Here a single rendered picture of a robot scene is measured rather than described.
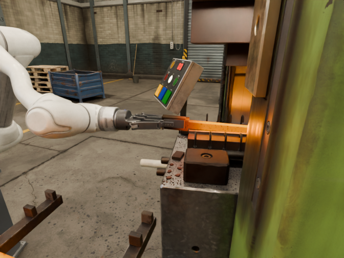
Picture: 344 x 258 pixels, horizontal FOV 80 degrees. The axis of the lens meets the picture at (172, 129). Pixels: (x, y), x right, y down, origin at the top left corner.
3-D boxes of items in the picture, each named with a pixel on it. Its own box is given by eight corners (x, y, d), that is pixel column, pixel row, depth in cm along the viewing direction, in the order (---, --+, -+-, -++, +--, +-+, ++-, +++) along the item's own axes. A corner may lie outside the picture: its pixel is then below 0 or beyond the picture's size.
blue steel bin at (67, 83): (52, 98, 565) (46, 70, 539) (78, 93, 629) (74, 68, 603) (80, 103, 506) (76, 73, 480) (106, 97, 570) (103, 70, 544)
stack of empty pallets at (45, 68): (22, 90, 669) (16, 66, 642) (46, 86, 746) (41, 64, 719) (52, 92, 629) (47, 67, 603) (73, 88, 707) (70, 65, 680)
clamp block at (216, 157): (183, 182, 56) (183, 161, 54) (185, 166, 64) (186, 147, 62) (228, 186, 55) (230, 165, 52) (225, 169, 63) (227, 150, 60)
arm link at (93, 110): (110, 131, 81) (92, 135, 68) (73, 129, 84) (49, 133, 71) (110, 104, 80) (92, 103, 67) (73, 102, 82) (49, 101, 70)
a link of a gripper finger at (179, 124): (164, 118, 71) (163, 119, 70) (184, 119, 70) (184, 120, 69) (164, 126, 72) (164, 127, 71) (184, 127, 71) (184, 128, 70)
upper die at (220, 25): (190, 43, 55) (191, 1, 51) (194, 44, 73) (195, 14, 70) (368, 42, 49) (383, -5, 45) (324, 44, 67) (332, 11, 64)
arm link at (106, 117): (99, 134, 73) (115, 135, 72) (96, 110, 70) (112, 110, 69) (110, 126, 81) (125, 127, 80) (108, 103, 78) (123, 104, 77)
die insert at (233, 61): (225, 66, 59) (227, 43, 57) (223, 64, 66) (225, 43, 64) (341, 67, 55) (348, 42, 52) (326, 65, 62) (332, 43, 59)
